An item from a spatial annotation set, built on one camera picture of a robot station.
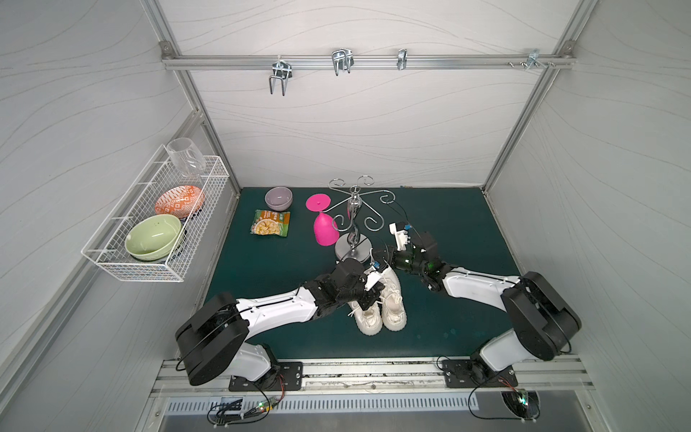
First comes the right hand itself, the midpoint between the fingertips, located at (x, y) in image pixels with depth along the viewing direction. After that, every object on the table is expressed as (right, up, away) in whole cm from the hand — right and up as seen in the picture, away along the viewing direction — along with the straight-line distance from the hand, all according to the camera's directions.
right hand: (370, 250), depth 84 cm
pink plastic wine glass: (-14, +7, 0) cm, 16 cm away
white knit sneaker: (-1, -20, -7) cm, 21 cm away
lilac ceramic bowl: (-37, +18, +28) cm, 49 cm away
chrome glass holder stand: (-5, 0, +12) cm, 13 cm away
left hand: (+4, -10, -5) cm, 12 cm away
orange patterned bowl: (-52, +15, -13) cm, 56 cm away
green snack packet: (-40, +8, +22) cm, 47 cm away
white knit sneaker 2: (+7, -16, -2) cm, 17 cm away
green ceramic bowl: (-53, +6, -22) cm, 58 cm away
